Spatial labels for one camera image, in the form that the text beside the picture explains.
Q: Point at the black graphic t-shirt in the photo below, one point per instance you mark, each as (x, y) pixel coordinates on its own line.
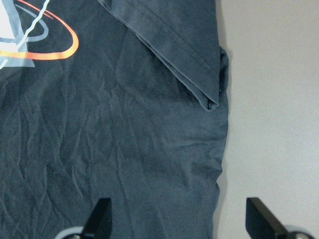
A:
(119, 99)

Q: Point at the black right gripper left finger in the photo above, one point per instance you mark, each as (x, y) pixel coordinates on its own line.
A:
(98, 225)

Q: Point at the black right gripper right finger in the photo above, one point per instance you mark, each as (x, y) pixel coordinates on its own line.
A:
(261, 223)

